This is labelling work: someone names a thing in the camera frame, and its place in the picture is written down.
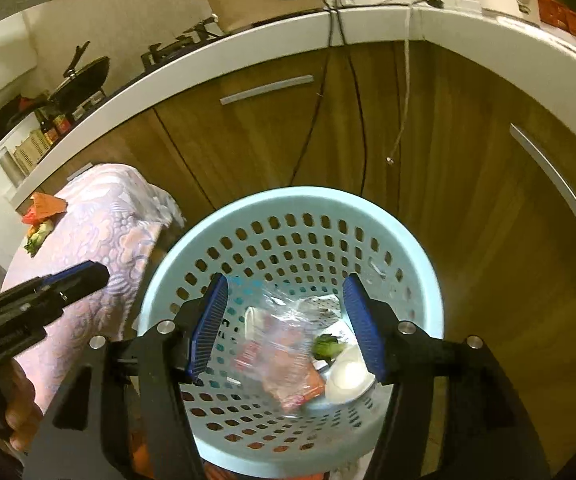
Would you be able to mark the pink floral cloth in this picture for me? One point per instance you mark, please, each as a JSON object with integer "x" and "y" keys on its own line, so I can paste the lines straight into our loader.
{"x": 117, "y": 230}

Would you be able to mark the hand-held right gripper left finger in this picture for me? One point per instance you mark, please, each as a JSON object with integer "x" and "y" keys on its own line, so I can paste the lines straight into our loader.
{"x": 207, "y": 330}

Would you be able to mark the green vegetable scraps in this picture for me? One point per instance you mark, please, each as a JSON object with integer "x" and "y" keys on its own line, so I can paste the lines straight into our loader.
{"x": 329, "y": 346}

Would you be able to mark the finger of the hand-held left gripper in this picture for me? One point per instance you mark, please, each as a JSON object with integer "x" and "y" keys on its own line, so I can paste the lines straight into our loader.
{"x": 75, "y": 270}
{"x": 90, "y": 280}

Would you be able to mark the clear plastic bag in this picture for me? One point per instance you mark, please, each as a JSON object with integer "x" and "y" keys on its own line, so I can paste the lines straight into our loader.
{"x": 280, "y": 330}

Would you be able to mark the person's left hand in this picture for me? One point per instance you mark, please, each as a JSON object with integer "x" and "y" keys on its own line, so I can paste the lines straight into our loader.
{"x": 22, "y": 405}

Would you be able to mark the orange wrapper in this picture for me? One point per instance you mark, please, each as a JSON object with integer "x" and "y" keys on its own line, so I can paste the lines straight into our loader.
{"x": 47, "y": 205}

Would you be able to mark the light blue perforated basket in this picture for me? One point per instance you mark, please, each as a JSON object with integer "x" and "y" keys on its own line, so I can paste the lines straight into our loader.
{"x": 278, "y": 210}

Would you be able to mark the wooden base cabinet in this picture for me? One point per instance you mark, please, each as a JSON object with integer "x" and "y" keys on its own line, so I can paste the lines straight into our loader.
{"x": 443, "y": 160}

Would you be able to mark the red wrapper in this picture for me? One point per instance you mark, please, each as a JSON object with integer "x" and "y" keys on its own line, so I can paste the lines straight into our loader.
{"x": 30, "y": 217}

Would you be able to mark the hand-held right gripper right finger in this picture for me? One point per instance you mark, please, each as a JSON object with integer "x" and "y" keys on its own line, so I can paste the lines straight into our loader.
{"x": 365, "y": 330}

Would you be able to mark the black wok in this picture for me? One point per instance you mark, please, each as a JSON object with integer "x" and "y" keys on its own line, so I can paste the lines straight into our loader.
{"x": 80, "y": 77}

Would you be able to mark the yellow utensil basket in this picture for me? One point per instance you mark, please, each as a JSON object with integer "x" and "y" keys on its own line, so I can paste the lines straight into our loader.
{"x": 32, "y": 152}

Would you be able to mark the steel cylinder container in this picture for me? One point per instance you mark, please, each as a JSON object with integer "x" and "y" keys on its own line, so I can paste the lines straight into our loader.
{"x": 10, "y": 167}

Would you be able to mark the white plastic cup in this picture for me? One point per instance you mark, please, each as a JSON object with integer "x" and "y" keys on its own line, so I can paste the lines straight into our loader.
{"x": 350, "y": 377}

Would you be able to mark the black gas stove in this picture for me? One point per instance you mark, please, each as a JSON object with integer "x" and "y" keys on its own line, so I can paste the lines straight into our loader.
{"x": 177, "y": 45}

